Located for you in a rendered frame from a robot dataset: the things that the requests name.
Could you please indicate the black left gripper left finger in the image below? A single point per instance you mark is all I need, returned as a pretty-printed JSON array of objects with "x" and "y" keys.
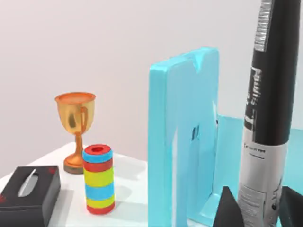
[{"x": 227, "y": 210}]

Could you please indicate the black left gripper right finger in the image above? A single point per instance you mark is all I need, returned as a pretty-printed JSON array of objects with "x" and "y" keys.
[{"x": 291, "y": 208}]

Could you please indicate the black and silver bottle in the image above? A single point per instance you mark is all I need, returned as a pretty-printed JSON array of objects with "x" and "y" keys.
[{"x": 267, "y": 118}]

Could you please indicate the light blue rack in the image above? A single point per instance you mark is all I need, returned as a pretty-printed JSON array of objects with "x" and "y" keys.
[{"x": 182, "y": 132}]

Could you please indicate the stack of coloured rings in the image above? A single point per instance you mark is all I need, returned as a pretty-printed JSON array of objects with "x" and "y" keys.
[{"x": 99, "y": 179}]

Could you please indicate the gold trophy cup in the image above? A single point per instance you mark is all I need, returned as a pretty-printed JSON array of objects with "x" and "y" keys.
[{"x": 76, "y": 123}]

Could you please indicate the black tissue box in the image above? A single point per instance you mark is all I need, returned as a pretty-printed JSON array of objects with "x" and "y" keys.
[{"x": 26, "y": 191}]

